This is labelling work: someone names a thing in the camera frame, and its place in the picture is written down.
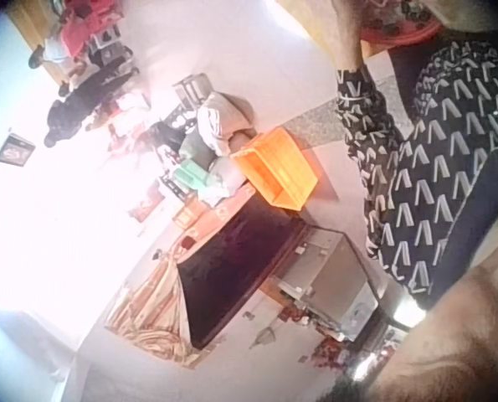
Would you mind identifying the orange plastic crate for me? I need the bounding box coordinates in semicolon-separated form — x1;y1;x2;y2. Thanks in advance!
230;126;319;212

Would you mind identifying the green plastic container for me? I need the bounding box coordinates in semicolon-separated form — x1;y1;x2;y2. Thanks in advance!
175;160;217;192

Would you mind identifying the dark table top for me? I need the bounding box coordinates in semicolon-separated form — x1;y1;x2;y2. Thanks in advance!
176;196;309;351

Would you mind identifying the heap of clothes and bags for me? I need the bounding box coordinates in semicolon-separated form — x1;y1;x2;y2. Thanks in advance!
147;90;259;206

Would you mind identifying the red packet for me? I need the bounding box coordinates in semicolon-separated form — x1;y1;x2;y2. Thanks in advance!
128;187;167;224

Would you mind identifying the grey metal box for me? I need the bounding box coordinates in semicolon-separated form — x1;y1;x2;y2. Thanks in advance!
268;227;388;343

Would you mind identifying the grey plastic stool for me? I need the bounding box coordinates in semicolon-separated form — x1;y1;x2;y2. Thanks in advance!
172;73;211;108

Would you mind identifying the orange striped cloth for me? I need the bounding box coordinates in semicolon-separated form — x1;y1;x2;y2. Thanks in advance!
104;245;206;370

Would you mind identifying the red rimmed patterned plate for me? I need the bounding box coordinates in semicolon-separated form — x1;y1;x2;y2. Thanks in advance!
359;12;444;48

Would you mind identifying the rack with red items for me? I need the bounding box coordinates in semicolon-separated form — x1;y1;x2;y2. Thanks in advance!
62;0;133;68

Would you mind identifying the dark framed picture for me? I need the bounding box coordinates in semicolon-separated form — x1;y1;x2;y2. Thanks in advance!
0;133;37;169

